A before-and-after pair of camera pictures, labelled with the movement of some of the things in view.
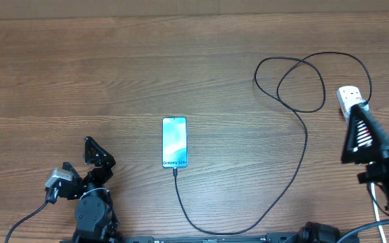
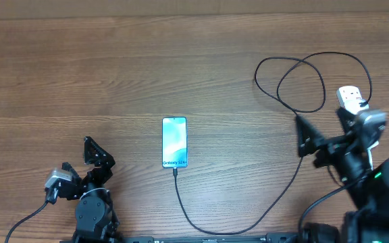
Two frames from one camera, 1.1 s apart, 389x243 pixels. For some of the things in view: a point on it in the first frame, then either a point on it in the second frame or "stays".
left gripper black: x=102 y=174 stays
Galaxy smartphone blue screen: x=174 y=142 stays
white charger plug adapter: x=350 y=102 stays
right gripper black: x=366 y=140 to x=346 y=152
